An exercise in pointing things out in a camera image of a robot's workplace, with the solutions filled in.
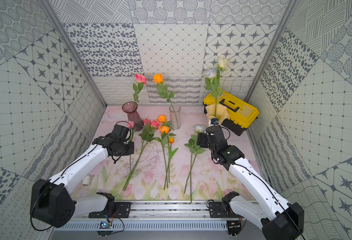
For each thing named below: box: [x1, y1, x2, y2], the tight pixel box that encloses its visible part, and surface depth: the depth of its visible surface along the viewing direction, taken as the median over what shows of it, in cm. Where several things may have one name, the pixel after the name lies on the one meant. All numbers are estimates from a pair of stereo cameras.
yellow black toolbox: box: [203, 90, 260, 136], surface depth 97 cm
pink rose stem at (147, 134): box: [122, 118, 162, 191], surface depth 102 cm
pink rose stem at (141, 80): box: [133, 73, 148, 103], surface depth 90 cm
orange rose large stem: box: [152, 73, 175, 112], surface depth 92 cm
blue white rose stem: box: [205, 68, 223, 117], surface depth 92 cm
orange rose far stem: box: [157, 114, 171, 127], surface depth 109 cm
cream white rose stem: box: [209, 58, 228, 117], surface depth 91 cm
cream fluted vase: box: [205, 103, 229, 126], surface depth 94 cm
